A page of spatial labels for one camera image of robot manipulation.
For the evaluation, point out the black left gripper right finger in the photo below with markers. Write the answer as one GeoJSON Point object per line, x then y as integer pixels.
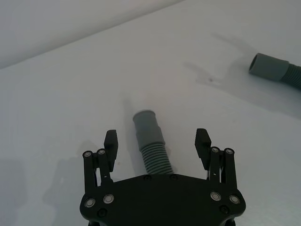
{"type": "Point", "coordinates": [202, 146]}

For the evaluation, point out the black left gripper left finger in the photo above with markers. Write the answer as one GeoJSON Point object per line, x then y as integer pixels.
{"type": "Point", "coordinates": [110, 146]}

